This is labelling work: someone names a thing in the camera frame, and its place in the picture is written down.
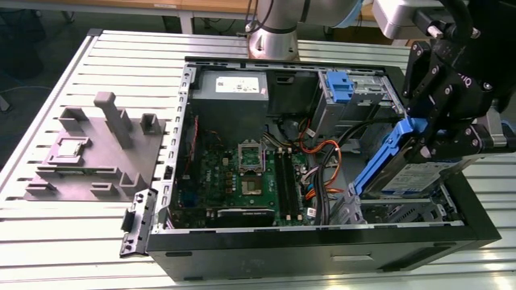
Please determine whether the metal socket cover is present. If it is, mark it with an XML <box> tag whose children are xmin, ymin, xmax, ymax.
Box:
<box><xmin>236</xmin><ymin>139</ymin><xmax>268</xmax><ymax>176</ymax></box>

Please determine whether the grey expansion card retainer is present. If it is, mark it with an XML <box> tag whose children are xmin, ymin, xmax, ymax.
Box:
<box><xmin>118</xmin><ymin>187</ymin><xmax>160</xmax><ymax>259</ymax></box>

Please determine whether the wooden desk white frame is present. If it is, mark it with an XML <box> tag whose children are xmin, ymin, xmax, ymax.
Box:
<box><xmin>40</xmin><ymin>0</ymin><xmax>412</xmax><ymax>46</ymax></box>

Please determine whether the green RAM stick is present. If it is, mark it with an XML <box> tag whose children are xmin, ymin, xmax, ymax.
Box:
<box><xmin>50</xmin><ymin>169</ymin><xmax>106</xmax><ymax>177</ymax></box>

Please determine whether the green motherboard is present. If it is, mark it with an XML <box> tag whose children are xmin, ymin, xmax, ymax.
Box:
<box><xmin>170</xmin><ymin>141</ymin><xmax>318</xmax><ymax>229</ymax></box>

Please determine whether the black RAM slot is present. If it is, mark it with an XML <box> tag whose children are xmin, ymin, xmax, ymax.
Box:
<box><xmin>276</xmin><ymin>147</ymin><xmax>293</xmax><ymax>221</ymax></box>
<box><xmin>286</xmin><ymin>147</ymin><xmax>304</xmax><ymax>221</ymax></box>

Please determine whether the thick black gripper cable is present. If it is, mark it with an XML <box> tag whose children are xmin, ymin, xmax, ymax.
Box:
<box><xmin>438</xmin><ymin>0</ymin><xmax>474</xmax><ymax>39</ymax></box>

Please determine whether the silver CPU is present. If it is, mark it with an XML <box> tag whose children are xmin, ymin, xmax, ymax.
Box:
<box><xmin>56</xmin><ymin>141</ymin><xmax>84</xmax><ymax>158</ymax></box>

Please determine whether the blue plastic drive latch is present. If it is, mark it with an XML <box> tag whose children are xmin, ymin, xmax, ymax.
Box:
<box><xmin>325</xmin><ymin>71</ymin><xmax>356</xmax><ymax>104</ymax></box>

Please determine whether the black PC case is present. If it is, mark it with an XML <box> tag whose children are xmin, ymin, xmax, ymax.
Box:
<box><xmin>144</xmin><ymin>56</ymin><xmax>502</xmax><ymax>282</ymax></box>

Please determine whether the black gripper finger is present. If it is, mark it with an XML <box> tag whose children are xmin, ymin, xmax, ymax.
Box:
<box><xmin>404</xmin><ymin>40</ymin><xmax>456</xmax><ymax>121</ymax></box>
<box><xmin>417</xmin><ymin>116</ymin><xmax>490</xmax><ymax>160</ymax></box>

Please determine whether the black cable bundle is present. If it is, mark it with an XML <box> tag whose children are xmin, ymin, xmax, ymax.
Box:
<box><xmin>313</xmin><ymin>116</ymin><xmax>404</xmax><ymax>226</ymax></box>

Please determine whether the metal disk bay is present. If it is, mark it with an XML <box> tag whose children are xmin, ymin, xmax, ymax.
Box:
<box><xmin>329</xmin><ymin>181</ymin><xmax>458</xmax><ymax>226</ymax></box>

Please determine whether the black graphics card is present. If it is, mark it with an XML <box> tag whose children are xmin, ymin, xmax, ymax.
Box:
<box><xmin>214</xmin><ymin>207</ymin><xmax>277</xmax><ymax>228</ymax></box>

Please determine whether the grey power supply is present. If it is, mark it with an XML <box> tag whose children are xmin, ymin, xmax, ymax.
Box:
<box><xmin>188</xmin><ymin>69</ymin><xmax>270</xmax><ymax>146</ymax></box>

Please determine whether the hard disk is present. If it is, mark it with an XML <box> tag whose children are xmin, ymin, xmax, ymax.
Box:
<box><xmin>352</xmin><ymin>117</ymin><xmax>474</xmax><ymax>201</ymax></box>

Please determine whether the thin red wire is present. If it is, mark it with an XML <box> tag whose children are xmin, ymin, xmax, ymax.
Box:
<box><xmin>181</xmin><ymin>114</ymin><xmax>200</xmax><ymax>179</ymax></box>

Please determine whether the metal optical drive cage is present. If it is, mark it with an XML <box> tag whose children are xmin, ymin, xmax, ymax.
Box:
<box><xmin>312</xmin><ymin>69</ymin><xmax>406</xmax><ymax>143</ymax></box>

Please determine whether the CPU socket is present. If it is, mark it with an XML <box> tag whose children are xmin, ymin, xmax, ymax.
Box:
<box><xmin>240</xmin><ymin>175</ymin><xmax>270</xmax><ymax>198</ymax></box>

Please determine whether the grey parts rack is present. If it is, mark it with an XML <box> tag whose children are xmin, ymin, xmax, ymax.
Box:
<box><xmin>22</xmin><ymin>92</ymin><xmax>168</xmax><ymax>204</ymax></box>

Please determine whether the orange wire bundle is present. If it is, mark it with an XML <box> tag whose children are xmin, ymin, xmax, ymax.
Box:
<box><xmin>297</xmin><ymin>116</ymin><xmax>344</xmax><ymax>200</ymax></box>

